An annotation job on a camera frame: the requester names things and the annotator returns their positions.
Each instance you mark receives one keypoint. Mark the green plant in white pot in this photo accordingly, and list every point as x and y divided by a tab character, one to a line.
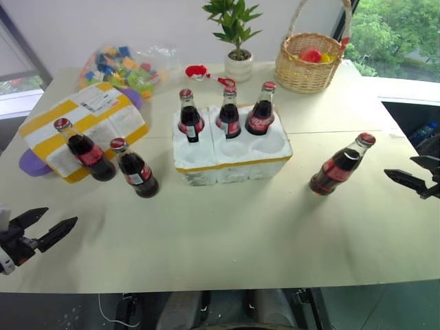
238	67

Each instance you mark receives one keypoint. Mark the red fruit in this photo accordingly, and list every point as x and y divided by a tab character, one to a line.
311	55

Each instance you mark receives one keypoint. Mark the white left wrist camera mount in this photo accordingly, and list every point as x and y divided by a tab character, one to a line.
3	216

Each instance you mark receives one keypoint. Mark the grey rounded shape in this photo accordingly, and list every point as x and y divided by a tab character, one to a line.
276	307

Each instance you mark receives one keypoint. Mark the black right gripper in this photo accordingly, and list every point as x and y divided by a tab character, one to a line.
434	190

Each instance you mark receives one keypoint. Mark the glass cola bottle red cap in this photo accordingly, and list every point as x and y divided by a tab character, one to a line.
137	173
90	156
228	118
260	118
335	168
190	120

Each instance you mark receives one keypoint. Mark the clear bag of colourful blocks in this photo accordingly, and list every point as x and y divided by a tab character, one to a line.
127	68

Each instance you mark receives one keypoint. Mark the yellow fruit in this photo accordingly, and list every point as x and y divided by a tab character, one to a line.
328	58

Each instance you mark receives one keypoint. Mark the dark window frame post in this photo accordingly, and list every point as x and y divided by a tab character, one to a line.
24	41

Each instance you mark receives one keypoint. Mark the blue capped water bottle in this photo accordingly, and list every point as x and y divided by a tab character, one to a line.
424	131

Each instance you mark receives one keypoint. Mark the black bin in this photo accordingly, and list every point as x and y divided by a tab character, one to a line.
405	117

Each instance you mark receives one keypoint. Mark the white foam bottle tray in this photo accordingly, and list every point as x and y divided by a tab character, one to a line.
237	161

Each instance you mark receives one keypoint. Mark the white foam lid yellow tape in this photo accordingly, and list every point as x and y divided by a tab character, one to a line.
113	125

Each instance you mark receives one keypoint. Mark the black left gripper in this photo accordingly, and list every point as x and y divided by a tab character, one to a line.
17	247

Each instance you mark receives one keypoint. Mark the black table leg bracket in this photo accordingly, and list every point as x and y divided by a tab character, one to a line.
126	307
311	309

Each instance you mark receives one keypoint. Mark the purple flat tray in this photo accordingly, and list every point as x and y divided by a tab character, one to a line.
31	165

